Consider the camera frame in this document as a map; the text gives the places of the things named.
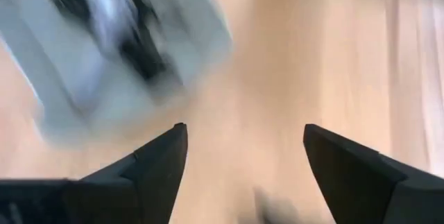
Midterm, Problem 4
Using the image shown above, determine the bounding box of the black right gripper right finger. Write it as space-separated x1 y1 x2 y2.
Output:
302 123 444 224

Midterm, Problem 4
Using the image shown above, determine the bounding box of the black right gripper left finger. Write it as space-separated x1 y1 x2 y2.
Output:
0 122 189 224

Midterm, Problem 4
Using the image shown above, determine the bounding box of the grey rectangular tray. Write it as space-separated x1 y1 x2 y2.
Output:
0 0 234 148

